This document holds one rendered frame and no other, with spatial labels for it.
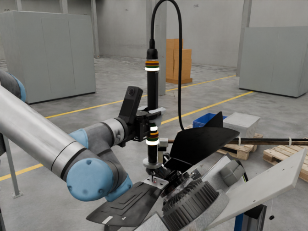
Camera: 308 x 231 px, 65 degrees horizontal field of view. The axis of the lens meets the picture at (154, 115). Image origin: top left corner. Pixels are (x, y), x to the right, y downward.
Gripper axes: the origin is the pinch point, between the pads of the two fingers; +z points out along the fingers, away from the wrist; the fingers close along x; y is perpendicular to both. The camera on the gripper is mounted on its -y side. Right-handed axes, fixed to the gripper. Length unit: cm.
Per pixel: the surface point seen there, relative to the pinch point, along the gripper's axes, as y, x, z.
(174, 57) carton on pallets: 53, -440, 706
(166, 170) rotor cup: 25.6, 1.9, 2.7
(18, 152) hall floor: 147, -323, 76
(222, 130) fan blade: 4.4, 22.4, 3.4
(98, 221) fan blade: 28.6, -1.0, -28.3
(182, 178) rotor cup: 27.9, 8.2, 4.7
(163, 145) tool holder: 12.9, 3.9, -1.8
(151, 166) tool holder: 19.9, 1.4, -6.0
